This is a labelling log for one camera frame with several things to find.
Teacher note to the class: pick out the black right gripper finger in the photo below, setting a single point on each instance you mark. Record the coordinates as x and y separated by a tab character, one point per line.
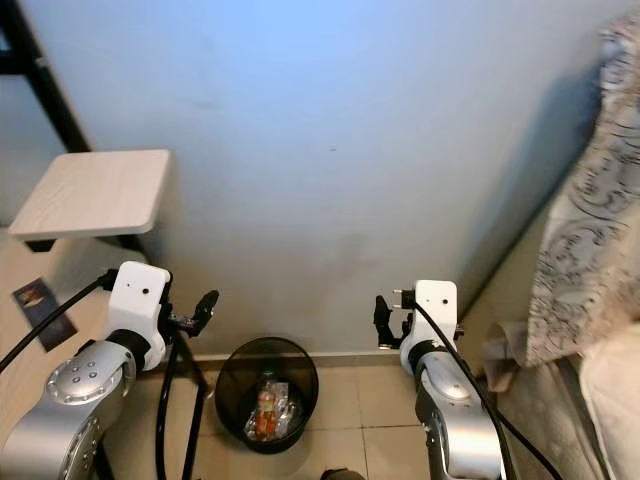
384	325

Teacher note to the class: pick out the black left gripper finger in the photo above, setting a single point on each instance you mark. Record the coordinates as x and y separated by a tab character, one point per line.
207	308

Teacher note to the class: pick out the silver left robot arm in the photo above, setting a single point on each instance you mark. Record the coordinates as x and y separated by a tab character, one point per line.
75	400

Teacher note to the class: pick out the black round waste bin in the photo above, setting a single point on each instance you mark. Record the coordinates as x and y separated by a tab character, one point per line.
295	370

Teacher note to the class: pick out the orange labelled plastic bottle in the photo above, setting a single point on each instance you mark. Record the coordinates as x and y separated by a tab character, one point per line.
266	410

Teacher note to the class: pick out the clear plastic wrapper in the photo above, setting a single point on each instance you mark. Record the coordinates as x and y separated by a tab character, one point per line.
290	412

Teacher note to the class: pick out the dark blue booklet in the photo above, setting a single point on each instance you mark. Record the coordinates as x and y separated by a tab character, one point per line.
35	300

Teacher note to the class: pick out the light wooden shelf board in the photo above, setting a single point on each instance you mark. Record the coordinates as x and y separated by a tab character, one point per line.
95	195

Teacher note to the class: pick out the grey swirl patterned blanket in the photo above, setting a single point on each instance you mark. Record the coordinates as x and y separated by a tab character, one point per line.
590	230

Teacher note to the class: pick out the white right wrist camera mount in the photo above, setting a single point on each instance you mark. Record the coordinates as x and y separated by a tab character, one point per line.
435	305

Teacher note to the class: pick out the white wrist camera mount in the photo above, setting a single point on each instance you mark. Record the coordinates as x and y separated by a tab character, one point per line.
140	300
435	305

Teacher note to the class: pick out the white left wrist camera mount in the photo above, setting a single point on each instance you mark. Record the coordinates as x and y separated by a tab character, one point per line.
140	300

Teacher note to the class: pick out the black metal frame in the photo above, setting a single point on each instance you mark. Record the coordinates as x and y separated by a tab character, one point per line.
50	80

